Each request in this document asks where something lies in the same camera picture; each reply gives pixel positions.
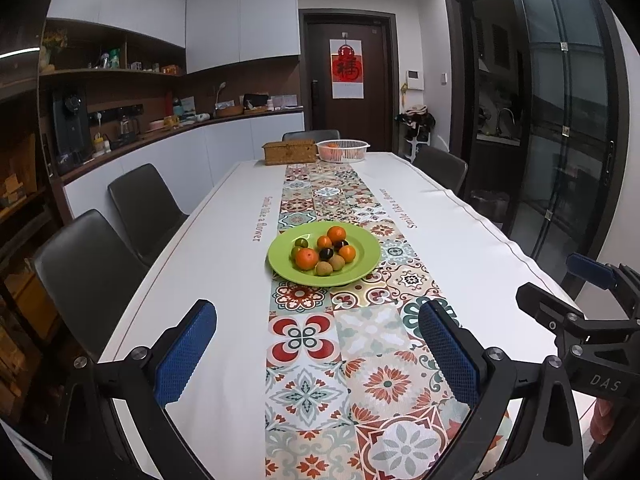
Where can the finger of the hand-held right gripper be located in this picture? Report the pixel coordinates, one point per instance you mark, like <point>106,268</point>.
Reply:
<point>542,305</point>
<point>592,270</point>

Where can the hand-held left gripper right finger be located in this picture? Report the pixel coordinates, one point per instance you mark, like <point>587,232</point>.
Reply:
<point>452,355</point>

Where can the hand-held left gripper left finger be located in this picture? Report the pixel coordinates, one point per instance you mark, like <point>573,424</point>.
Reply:
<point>182,355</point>

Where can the green plate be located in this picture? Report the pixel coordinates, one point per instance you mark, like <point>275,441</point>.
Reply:
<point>365,255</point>

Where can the medium orange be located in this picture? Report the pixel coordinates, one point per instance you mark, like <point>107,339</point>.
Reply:
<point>348,254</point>

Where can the tan round fruit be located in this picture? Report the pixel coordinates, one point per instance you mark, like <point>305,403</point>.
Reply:
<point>338,262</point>
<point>323,269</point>

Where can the large orange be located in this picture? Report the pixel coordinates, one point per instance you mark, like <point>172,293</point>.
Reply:
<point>306,259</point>

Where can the dark purple plum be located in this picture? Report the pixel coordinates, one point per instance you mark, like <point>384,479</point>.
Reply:
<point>326,254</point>
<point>342,243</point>

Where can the small orange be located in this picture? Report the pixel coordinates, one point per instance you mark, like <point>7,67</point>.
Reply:
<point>336,234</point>
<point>323,242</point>

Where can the person's right hand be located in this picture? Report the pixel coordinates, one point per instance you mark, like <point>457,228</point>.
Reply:
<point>602,425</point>

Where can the floral patterned table runner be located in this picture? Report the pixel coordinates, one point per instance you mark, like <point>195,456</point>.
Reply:
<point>370,330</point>

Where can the grey dining chair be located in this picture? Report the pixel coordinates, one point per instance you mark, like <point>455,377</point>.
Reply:
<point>310,135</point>
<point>85,270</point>
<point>440,167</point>
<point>142,205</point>

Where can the sliding glass door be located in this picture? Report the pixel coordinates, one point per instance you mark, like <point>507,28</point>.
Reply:
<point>565,135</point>

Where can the kitchen faucet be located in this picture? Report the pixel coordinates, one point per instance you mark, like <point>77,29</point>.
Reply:
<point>505,120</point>

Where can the white counter cabinet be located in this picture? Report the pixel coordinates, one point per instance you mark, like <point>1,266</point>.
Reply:
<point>210,150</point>

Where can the rack with dark bags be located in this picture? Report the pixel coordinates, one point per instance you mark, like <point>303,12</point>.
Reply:
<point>415,125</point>

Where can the woven wicker box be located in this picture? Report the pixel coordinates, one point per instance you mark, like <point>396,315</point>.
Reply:
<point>289,154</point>

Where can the white plastic basket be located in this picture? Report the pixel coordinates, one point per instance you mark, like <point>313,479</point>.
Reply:
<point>345,154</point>

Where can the glass kettle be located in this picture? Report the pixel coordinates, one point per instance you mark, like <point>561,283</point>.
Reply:
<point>127,127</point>

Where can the teal box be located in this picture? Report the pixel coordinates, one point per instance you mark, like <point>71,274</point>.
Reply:
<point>185,107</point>

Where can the woven wicker tray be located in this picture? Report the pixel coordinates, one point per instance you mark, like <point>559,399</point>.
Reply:
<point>228,111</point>

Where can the black water dispenser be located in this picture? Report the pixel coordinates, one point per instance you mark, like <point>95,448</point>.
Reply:
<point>72,125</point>

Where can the white desk lamp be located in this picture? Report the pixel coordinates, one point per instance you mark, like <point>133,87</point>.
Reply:
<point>220,92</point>

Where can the dark brown door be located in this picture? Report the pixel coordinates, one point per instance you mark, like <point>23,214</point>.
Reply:
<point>377,85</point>

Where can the red and white door poster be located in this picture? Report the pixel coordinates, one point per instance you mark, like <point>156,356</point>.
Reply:
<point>346,67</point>

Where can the vase of yellow flowers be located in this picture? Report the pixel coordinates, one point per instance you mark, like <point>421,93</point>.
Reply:
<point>52,45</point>

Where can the white upper cabinets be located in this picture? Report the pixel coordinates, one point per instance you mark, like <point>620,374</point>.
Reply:
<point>240,20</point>

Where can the white wall intercom panel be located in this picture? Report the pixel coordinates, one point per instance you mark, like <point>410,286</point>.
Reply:
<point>414,79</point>

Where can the wooden wall shelf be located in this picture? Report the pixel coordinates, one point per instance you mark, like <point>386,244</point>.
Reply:
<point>110,72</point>

